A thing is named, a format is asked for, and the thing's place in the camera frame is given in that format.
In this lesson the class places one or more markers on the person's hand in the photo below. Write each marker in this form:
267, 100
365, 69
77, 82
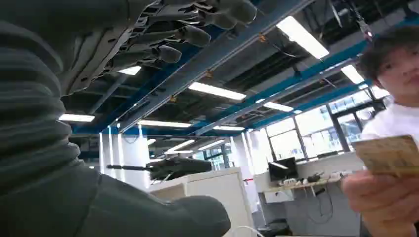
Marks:
383, 202

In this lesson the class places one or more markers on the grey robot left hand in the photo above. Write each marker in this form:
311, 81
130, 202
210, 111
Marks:
108, 216

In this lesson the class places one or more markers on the ribbed grey robot left arm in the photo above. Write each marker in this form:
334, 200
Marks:
29, 114

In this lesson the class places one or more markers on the white square pillar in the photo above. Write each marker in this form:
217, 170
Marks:
131, 157

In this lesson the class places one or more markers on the small black desk device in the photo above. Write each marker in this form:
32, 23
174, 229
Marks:
315, 178

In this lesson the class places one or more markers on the pale office desk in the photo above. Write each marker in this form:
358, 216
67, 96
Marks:
304, 186

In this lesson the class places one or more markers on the person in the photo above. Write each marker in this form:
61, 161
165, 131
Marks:
397, 121

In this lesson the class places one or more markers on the dark helicopter model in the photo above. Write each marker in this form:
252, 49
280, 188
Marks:
178, 167

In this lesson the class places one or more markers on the white power strip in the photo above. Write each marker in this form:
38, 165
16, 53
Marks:
291, 182

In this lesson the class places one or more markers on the large framed window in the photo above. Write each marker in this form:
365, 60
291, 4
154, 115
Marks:
314, 130

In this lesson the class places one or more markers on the long ceiling light panel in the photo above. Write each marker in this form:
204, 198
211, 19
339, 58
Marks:
211, 145
228, 128
352, 74
180, 145
278, 106
164, 123
216, 91
302, 36
130, 70
76, 117

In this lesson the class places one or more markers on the black computer monitor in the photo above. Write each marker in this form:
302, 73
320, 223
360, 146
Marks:
283, 168

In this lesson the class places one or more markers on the black office chair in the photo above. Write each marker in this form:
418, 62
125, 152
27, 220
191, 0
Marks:
276, 229

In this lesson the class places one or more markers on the white partition cabinet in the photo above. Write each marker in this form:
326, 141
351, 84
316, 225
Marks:
219, 193

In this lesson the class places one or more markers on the hanging device with red light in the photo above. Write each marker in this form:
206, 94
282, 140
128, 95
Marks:
365, 30

